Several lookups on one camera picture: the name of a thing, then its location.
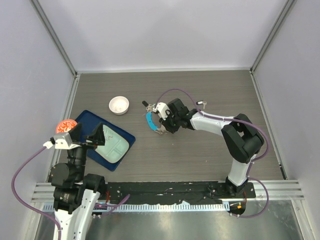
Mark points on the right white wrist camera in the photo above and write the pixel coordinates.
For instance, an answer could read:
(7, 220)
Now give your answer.
(161, 109)

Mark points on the white round bowl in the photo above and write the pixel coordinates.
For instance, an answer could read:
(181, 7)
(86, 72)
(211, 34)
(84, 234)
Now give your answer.
(119, 105)

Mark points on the blue keyring with keys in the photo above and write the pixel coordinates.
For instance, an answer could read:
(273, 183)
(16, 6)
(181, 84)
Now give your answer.
(149, 119)

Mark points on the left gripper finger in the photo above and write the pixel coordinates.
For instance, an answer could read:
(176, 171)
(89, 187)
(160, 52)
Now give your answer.
(97, 137)
(75, 134)

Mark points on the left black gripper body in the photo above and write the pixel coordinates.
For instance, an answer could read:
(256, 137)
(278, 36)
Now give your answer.
(84, 145)

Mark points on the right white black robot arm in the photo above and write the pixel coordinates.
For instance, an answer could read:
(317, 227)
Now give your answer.
(243, 141)

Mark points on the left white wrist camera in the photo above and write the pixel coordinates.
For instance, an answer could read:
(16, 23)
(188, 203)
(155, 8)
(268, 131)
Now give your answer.
(60, 141)

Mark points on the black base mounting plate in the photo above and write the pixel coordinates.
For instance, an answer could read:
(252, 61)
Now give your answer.
(175, 192)

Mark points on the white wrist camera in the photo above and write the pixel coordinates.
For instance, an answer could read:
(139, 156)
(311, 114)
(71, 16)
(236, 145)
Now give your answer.
(60, 141)
(161, 109)

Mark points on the pale green divided plate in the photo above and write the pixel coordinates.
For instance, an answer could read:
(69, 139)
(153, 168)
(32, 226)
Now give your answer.
(115, 146)

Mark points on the dark blue tray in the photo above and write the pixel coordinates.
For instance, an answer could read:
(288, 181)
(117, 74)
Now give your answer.
(89, 121)

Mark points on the black tagged key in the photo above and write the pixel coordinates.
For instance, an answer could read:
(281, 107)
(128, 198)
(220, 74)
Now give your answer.
(201, 103)

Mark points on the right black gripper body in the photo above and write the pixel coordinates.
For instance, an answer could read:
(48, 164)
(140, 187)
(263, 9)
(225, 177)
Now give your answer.
(171, 122)

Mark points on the white slotted cable duct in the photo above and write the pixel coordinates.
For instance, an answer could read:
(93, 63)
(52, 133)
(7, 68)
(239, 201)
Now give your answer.
(183, 207)

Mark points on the aluminium frame rail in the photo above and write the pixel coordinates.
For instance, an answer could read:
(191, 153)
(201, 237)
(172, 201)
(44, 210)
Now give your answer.
(277, 190)

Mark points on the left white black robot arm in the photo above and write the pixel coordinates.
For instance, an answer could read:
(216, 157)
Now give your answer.
(75, 193)

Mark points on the orange patterned bowl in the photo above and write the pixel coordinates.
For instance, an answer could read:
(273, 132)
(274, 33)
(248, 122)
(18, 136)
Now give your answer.
(65, 126)

